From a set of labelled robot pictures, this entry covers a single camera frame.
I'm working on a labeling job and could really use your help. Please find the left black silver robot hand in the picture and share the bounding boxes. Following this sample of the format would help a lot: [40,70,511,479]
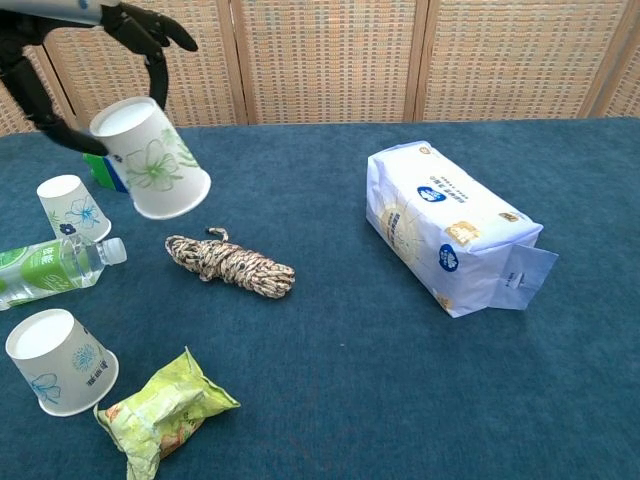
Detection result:
[0,0,199,157]

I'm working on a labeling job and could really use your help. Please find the green flower white paper cup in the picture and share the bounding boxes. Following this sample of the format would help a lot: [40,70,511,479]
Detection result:
[88,96,212,220]

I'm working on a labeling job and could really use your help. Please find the green toy building block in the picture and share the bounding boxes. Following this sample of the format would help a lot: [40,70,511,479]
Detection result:
[82,152,120,191]

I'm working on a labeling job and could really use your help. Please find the blue flower white paper cup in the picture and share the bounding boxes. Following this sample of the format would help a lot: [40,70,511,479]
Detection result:
[36,174,113,245]

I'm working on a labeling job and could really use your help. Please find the woven wooden folding screen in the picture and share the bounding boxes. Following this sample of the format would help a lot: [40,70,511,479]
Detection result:
[0,0,640,137]

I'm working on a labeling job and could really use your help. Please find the green label water bottle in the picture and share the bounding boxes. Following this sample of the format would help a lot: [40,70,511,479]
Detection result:
[0,236,128,312]

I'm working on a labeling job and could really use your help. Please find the dandelion print white paper cup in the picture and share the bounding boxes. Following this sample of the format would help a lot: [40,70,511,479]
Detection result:
[4,308,120,418]

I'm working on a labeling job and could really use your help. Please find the white tissue pack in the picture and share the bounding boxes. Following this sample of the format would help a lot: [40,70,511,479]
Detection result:
[365,141,560,320]

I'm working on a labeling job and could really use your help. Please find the yellow-green snack bag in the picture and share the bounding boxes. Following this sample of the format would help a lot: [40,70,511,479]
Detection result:
[93,345,242,480]

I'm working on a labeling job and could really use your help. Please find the teal table mat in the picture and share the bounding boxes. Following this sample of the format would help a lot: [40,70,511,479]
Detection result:
[0,116,640,480]

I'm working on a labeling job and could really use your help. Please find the beige braided rope bundle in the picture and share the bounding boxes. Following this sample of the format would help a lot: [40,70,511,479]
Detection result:
[164,226,297,300]

